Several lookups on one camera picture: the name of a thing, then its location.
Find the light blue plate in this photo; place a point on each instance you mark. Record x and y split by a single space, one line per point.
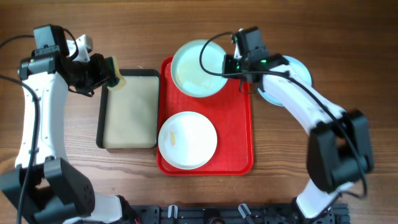
300 69

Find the red plastic tray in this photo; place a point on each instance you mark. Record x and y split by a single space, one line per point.
230 113

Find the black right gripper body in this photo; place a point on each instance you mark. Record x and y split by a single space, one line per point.
227 64

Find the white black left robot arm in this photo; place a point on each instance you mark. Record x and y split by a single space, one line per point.
44 187

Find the green yellow sponge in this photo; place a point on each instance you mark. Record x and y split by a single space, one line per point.
118 81

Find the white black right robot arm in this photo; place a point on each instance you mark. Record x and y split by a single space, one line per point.
339 146

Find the light green plate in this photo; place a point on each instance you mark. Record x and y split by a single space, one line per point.
189 65

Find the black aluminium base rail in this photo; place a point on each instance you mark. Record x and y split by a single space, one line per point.
278 213

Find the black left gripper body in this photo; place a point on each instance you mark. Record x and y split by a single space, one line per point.
101 70

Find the white plate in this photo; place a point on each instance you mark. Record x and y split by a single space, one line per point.
187 140

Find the black tray with soapy water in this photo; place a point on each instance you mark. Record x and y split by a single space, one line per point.
128 117

